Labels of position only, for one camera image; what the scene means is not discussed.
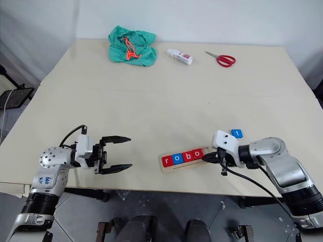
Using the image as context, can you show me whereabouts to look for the wooden letter tile rack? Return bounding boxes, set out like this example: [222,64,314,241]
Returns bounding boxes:
[158,146,218,174]

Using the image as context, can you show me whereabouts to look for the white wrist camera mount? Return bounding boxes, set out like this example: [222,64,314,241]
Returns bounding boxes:
[211,130,246,168]
[75,133,95,170]

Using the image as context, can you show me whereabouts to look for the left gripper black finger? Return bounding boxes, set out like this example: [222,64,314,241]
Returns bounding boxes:
[100,135,132,146]
[100,163,133,175]

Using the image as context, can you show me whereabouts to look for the white spray bottle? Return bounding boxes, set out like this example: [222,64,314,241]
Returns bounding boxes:
[166,48,194,67]

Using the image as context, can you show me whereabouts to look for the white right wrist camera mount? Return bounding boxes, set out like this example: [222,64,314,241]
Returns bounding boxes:
[211,130,246,168]

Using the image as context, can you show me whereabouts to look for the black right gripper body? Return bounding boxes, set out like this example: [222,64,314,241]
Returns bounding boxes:
[216,148,237,169]

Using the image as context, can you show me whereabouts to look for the dark rounded shape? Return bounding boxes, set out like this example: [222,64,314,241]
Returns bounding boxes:
[185,218,211,242]
[120,214,158,242]

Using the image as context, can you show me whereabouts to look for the black mesh stand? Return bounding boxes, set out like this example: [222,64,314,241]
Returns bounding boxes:
[0,64,35,110]

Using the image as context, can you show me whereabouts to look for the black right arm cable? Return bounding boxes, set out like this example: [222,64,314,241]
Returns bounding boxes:
[220,161,296,220]

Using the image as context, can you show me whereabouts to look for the rusty metal bracket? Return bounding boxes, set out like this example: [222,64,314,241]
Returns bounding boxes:
[97,218,120,242]
[227,223,254,242]

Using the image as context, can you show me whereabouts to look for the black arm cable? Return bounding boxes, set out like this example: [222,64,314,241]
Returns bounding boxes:
[220,161,296,220]
[59,124,89,150]

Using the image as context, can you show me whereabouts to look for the black table frame bar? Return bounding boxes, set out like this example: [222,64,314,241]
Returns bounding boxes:
[62,187,111,203]

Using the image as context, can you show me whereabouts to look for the green crumpled cloth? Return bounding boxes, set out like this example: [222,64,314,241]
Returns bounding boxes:
[107,25,158,68]

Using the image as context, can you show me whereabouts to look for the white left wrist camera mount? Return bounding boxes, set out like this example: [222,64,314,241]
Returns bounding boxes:
[75,133,95,170]

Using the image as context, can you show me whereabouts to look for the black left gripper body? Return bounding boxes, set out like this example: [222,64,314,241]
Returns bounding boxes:
[92,137,109,175]

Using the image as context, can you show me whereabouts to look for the orange cord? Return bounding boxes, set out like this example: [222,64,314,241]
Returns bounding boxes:
[124,37,141,61]

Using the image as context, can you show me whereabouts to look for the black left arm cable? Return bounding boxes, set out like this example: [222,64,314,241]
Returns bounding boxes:
[59,124,89,150]

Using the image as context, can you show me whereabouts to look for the white cable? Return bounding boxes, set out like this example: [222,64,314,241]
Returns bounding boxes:
[0,89,13,142]

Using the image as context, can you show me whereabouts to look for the red handled scissors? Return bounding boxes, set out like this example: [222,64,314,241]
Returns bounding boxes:
[204,50,237,69]

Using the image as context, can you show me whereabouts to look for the black furniture piece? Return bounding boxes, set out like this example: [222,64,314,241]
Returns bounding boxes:
[312,77,323,102]

